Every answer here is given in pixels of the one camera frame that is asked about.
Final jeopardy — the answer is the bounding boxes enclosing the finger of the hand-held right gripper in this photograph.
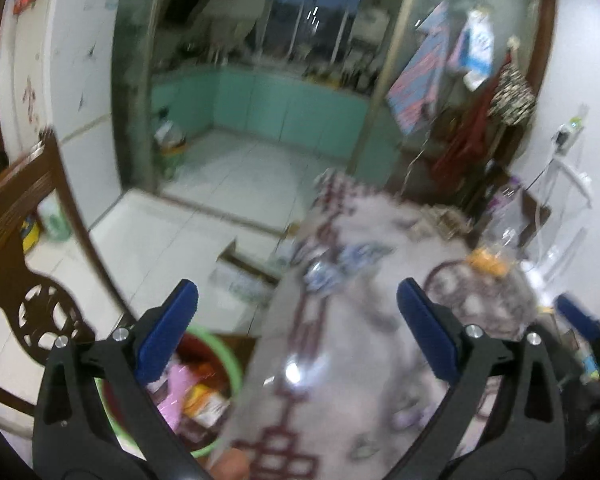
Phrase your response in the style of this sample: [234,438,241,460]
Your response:
[555,294,600,361]

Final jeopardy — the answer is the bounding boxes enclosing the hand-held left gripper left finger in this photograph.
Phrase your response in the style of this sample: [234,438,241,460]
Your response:
[32,279,201,480]

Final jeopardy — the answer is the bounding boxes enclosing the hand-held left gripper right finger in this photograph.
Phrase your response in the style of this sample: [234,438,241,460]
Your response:
[390,277,566,480]

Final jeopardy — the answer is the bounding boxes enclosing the green plastic basin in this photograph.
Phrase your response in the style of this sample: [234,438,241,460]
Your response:
[95,325,246,458]

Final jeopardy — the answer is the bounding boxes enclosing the pink plastic bag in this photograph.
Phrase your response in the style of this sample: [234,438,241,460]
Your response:
[147,362,201,431]

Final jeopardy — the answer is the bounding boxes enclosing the orange snack bag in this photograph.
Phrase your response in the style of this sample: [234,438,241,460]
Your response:
[182,382,231,428]

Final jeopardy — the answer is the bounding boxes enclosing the clear zip bag with snacks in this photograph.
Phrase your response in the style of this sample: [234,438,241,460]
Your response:
[465,195,551,281]

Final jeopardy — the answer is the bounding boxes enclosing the cardboard box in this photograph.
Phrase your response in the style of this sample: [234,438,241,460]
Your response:
[207,240,286,301]

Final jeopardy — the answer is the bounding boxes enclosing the purple label water bottle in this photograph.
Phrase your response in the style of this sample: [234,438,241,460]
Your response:
[485,175,526,251]

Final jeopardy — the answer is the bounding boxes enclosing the green plastic bottle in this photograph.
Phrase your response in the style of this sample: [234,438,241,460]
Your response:
[37,195,73,241]

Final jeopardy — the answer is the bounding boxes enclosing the yellow container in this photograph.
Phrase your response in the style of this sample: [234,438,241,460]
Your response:
[20,215,43,253]

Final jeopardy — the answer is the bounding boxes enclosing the green bottle on floor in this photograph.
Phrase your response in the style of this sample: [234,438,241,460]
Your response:
[152,110,188,181]

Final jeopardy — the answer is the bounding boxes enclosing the carved wooden chair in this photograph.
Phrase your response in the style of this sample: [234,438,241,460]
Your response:
[0,127,141,421]

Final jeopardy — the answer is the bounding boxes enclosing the red cloth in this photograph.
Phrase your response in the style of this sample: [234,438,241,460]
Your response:
[430,80,501,186]

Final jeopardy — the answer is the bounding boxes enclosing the brown white patterned bag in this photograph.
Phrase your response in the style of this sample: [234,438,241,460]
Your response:
[487,65,537,123]

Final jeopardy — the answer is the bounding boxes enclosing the plaid cloth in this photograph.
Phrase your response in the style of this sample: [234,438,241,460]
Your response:
[385,2,451,136]

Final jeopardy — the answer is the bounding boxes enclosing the teal kitchen cabinets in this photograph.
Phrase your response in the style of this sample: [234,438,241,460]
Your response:
[150,67,401,161]

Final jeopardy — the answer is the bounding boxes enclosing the white refrigerator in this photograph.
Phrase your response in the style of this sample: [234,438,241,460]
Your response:
[12,0,126,226]

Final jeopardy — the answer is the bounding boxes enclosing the hanging blue white packet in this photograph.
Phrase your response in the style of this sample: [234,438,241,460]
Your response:
[462,7,496,86]

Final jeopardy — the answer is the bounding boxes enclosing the kitchen window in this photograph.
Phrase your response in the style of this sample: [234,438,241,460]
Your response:
[262,0,368,58]

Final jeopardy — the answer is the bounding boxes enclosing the wall socket with chargers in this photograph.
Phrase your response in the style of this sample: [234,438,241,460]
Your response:
[552,117,588,156]

